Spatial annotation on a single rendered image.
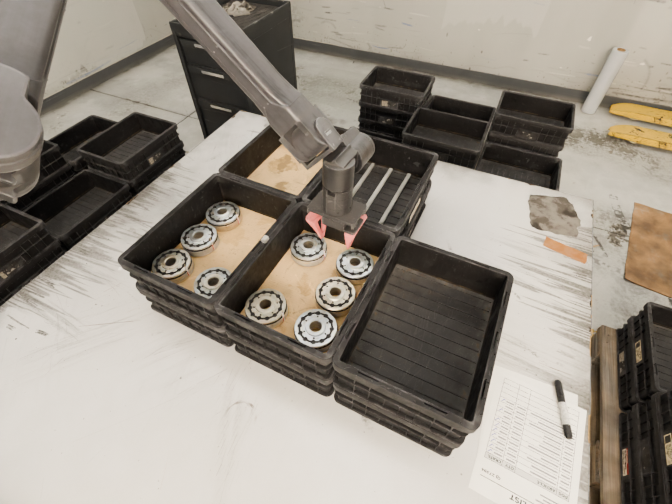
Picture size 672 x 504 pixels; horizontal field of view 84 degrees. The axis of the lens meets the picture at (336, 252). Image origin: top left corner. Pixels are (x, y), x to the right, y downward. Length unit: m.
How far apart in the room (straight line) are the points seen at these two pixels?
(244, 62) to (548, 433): 1.01
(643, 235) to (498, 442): 2.09
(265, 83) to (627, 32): 3.56
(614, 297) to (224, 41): 2.22
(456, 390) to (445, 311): 0.20
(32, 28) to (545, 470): 1.15
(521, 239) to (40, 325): 1.52
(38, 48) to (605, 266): 2.52
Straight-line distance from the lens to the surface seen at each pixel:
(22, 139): 0.46
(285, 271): 1.04
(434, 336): 0.95
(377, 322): 0.95
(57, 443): 1.17
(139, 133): 2.46
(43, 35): 0.56
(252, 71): 0.65
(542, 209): 1.57
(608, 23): 3.96
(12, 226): 2.14
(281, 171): 1.36
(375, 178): 1.32
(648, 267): 2.72
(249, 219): 1.19
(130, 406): 1.12
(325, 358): 0.79
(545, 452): 1.08
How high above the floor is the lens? 1.65
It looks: 49 degrees down
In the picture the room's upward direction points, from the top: straight up
